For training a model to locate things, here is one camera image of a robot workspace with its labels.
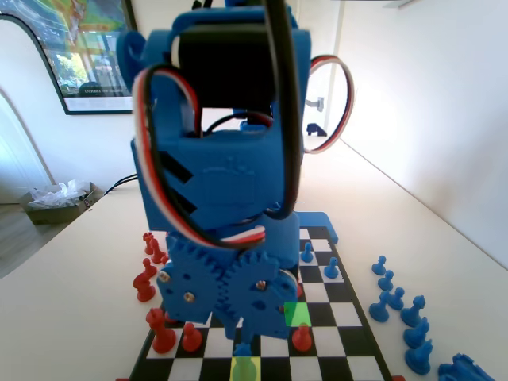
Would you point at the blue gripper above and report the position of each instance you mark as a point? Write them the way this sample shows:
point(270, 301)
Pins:
point(254, 294)

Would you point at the blue queen chess piece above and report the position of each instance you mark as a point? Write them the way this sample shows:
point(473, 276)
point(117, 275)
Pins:
point(243, 352)

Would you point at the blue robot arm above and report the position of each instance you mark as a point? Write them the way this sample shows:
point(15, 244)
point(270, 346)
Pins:
point(238, 21)

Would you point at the red rook chess piece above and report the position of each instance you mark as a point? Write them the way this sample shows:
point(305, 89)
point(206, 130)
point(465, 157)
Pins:
point(148, 242)

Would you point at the blue bishop chess piece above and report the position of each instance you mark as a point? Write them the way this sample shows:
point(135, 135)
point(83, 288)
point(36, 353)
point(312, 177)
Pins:
point(380, 309)
point(413, 313)

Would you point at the blue knight chess piece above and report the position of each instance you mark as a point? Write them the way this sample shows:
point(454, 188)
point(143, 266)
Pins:
point(420, 359)
point(416, 335)

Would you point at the blue rook chess piece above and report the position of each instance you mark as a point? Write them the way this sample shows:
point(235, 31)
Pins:
point(456, 371)

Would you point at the black white chessboard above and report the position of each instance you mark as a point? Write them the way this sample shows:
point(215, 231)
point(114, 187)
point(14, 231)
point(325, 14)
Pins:
point(345, 313)

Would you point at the blue table clamp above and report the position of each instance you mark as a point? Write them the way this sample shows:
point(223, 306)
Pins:
point(315, 130)

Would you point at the cardboard box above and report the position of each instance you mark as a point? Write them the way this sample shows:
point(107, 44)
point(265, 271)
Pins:
point(51, 216)

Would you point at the clear plastic bag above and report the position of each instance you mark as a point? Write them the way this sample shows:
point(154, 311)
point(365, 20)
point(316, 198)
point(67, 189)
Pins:
point(59, 194)

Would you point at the white door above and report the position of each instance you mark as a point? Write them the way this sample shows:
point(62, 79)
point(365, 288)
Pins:
point(321, 39)

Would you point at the black framed poster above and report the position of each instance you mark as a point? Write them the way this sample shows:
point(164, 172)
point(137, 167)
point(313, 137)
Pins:
point(79, 47)

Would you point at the blue base plate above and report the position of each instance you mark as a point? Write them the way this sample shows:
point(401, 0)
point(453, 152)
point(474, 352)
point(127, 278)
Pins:
point(317, 220)

